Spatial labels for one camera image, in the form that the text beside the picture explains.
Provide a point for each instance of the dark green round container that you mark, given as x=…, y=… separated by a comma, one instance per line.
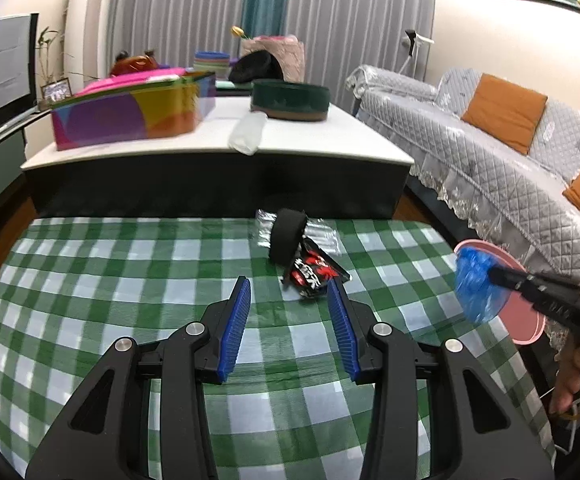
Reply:
x=290, y=101

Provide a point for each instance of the white black coffee table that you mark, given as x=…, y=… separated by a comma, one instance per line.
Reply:
x=336, y=169

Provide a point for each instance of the stacked coloured bowls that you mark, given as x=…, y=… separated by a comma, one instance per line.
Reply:
x=212, y=61

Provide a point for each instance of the grey curtain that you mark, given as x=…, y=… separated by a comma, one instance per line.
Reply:
x=338, y=35

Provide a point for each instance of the green checkered cloth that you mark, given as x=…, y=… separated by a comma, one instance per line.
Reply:
x=71, y=287

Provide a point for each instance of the translucent plastic bottle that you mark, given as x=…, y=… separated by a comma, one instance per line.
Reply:
x=247, y=135

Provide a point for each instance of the pink plastic basin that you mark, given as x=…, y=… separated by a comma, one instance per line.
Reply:
x=524, y=324

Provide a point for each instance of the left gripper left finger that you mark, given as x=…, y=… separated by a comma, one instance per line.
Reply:
x=102, y=430

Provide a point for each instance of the pink patterned basket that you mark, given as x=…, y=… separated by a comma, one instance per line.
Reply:
x=289, y=51

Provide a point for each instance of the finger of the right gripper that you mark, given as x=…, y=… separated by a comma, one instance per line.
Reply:
x=506, y=277

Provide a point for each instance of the small photo frame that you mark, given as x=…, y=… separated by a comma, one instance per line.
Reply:
x=56, y=91

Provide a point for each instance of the clear plastic packaging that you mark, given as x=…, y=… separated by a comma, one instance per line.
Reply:
x=319, y=231

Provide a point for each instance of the white standing air conditioner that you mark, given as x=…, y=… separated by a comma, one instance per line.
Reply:
x=85, y=42

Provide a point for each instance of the black fabric roll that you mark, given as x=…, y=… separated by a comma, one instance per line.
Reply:
x=285, y=236

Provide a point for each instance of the black bowl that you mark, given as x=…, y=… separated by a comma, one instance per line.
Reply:
x=254, y=66

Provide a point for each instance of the red brown figurine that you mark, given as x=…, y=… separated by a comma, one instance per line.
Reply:
x=125, y=63

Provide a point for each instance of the grey quilted sofa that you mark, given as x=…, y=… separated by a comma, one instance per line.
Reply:
x=512, y=200

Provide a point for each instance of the colourful tin box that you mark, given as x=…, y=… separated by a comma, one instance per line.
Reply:
x=147, y=105

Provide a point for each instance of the blue plastic bag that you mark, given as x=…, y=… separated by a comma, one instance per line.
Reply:
x=479, y=298

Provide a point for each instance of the red black snack wrapper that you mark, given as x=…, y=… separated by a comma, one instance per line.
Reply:
x=311, y=269

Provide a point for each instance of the covered television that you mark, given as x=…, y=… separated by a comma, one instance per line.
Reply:
x=17, y=65

